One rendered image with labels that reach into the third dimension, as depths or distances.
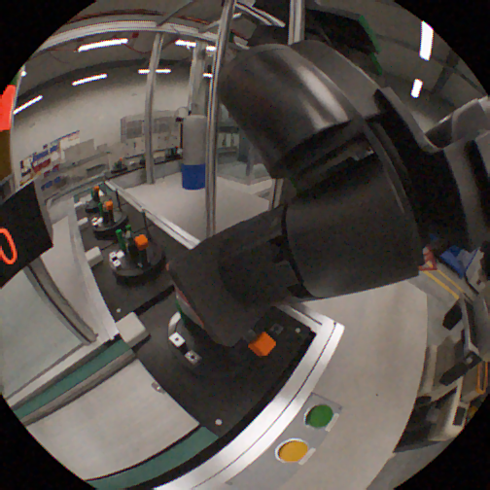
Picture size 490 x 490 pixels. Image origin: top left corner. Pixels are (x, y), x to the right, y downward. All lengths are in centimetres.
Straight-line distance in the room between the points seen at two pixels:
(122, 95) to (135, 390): 1106
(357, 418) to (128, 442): 44
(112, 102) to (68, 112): 250
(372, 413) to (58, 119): 1124
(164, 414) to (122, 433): 10
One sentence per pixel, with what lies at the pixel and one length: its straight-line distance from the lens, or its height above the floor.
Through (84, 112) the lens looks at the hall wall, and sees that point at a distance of 1076.
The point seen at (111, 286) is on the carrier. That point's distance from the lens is 43.
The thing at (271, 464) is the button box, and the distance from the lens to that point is 31.
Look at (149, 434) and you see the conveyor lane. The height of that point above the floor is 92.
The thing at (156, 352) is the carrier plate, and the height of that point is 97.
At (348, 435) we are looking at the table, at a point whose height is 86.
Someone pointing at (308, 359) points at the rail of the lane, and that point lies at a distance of 33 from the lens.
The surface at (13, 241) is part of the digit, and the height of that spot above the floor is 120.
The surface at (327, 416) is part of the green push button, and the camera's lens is 31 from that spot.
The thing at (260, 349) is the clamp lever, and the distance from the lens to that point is 20.
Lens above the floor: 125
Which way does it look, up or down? 37 degrees down
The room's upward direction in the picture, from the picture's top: 6 degrees clockwise
